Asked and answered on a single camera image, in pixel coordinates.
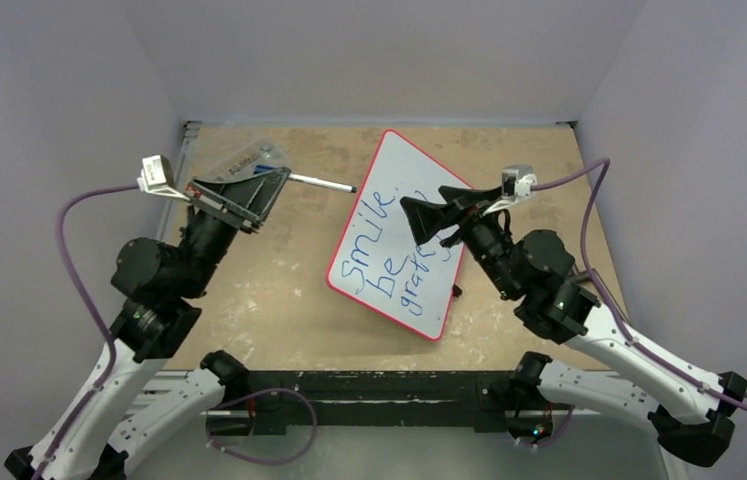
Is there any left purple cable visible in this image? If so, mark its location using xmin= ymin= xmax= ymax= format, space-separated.
xmin=28 ymin=186 xmax=318 ymax=480

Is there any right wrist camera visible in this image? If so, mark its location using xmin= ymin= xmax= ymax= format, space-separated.
xmin=482 ymin=165 xmax=537 ymax=216

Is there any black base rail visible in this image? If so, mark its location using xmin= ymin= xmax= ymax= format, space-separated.
xmin=206 ymin=370 xmax=549 ymax=436

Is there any white blue marker pen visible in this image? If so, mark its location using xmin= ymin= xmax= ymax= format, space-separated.
xmin=289 ymin=174 xmax=357 ymax=193

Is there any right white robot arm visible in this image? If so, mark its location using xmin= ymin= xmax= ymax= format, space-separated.
xmin=400 ymin=186 xmax=747 ymax=467

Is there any clear plastic bag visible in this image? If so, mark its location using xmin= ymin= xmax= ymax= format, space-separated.
xmin=188 ymin=124 xmax=292 ymax=181

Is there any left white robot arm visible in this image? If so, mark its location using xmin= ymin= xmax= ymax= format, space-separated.
xmin=5 ymin=167 xmax=291 ymax=479

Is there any red framed whiteboard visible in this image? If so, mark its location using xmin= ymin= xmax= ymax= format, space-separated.
xmin=326 ymin=130 xmax=467 ymax=341

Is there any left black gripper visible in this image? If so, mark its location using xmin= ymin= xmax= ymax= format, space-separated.
xmin=179 ymin=166 xmax=292 ymax=297

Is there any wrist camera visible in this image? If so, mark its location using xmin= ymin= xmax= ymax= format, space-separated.
xmin=136 ymin=155 xmax=190 ymax=203
xmin=482 ymin=165 xmax=537 ymax=216

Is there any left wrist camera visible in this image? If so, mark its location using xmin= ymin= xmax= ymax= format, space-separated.
xmin=136 ymin=155 xmax=190 ymax=203

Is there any aluminium frame rail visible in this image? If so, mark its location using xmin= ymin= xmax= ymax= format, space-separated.
xmin=156 ymin=121 xmax=202 ymax=241

